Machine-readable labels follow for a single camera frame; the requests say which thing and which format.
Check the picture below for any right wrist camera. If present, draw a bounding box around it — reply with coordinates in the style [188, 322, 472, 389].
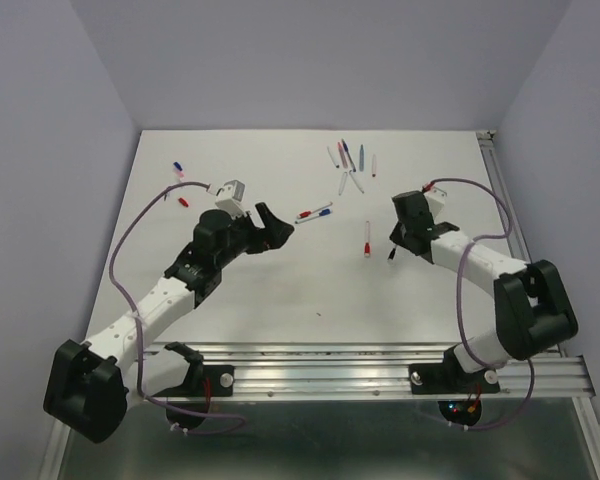
[424, 186, 447, 219]

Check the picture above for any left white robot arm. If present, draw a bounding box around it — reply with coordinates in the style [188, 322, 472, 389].
[43, 203, 294, 443]

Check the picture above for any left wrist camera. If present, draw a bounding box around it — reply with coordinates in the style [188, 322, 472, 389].
[215, 180, 246, 218]

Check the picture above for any aluminium rail frame front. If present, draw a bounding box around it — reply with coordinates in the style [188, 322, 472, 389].
[40, 344, 600, 479]

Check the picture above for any light blue transparent pen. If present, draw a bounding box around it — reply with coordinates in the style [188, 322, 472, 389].
[358, 144, 365, 172]

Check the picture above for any black cap marker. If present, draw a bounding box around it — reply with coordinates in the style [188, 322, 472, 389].
[338, 171, 349, 196]
[348, 170, 365, 194]

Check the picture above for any blue ballpoint pen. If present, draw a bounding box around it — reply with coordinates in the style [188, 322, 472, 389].
[340, 139, 357, 172]

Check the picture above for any pink transparent pen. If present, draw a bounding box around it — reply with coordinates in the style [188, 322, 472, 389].
[337, 142, 349, 171]

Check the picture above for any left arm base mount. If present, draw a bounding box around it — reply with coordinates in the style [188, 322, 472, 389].
[142, 342, 246, 435]

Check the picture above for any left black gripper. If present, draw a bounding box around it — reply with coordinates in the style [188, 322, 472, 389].
[215, 202, 293, 269]

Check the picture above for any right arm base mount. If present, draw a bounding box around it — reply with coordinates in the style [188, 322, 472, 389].
[409, 348, 501, 430]

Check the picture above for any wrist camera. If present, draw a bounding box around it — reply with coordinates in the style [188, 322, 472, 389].
[215, 180, 246, 218]
[424, 186, 447, 219]

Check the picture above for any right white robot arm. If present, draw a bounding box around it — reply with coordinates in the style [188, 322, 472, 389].
[390, 191, 579, 390]

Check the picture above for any aluminium rail right side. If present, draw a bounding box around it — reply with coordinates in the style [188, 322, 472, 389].
[476, 131, 531, 261]

